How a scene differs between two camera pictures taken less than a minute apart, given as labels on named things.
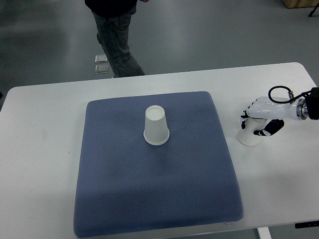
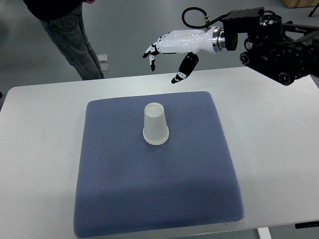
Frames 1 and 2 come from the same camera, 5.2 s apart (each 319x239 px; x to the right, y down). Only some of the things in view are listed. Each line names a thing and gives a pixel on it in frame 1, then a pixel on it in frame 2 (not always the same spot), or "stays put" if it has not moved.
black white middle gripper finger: (245, 116) to (152, 50)
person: (112, 19) to (62, 21)
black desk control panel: (307, 224) stays put
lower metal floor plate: (101, 68) stays put
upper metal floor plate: (100, 58) stays put
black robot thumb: (271, 127) to (189, 61)
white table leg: (264, 233) stays put
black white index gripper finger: (242, 123) to (152, 62)
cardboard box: (300, 3) stays put
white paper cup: (246, 136) to (155, 130)
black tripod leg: (312, 12) stays put
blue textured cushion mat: (126, 184) stays put
